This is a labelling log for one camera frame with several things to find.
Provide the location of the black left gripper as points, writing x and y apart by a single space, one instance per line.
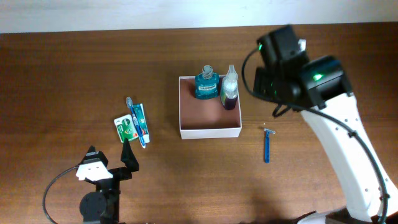
128 159

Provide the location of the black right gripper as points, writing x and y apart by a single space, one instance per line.
261 81

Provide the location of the clear soap pump bottle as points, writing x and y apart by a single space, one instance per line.
229 89

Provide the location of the teal mouthwash bottle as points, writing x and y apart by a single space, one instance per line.
206 84

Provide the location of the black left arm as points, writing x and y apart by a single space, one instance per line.
102 205

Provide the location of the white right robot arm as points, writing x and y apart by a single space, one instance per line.
321 92

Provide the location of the green Dettol soap bar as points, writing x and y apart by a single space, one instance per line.
125 128

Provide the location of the teal toothpaste tube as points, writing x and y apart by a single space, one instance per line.
140 114

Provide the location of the blue toothbrush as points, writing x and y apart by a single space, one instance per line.
129 104

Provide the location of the blue disposable razor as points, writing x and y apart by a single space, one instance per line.
268 132

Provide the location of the white square cardboard box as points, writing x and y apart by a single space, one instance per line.
203 119

